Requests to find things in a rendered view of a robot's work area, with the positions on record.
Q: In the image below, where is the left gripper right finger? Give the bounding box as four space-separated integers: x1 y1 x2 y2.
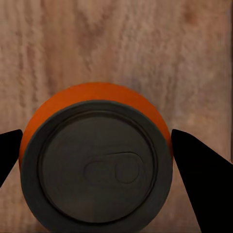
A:
171 129 233 233

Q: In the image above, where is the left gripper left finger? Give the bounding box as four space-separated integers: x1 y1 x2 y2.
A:
0 129 23 186

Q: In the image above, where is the can of soda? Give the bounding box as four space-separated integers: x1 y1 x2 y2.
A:
18 82 174 233

